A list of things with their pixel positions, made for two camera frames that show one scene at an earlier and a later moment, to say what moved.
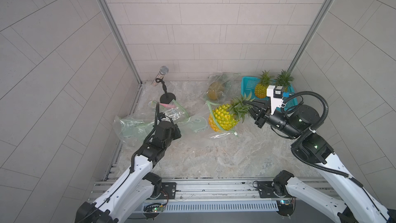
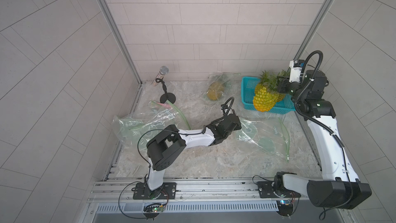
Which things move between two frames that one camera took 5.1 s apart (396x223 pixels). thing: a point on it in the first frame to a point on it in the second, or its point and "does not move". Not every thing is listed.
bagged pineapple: x=215 y=90 does not move
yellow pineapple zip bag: x=218 y=122 to x=271 y=136
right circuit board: x=286 y=207 does not move
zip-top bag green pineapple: x=132 y=131 does not move
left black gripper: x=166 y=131 to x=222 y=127
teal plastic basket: x=275 y=92 does not move
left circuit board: x=152 y=210 does not move
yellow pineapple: x=225 y=116 to x=264 y=98
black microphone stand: x=166 y=97 does not move
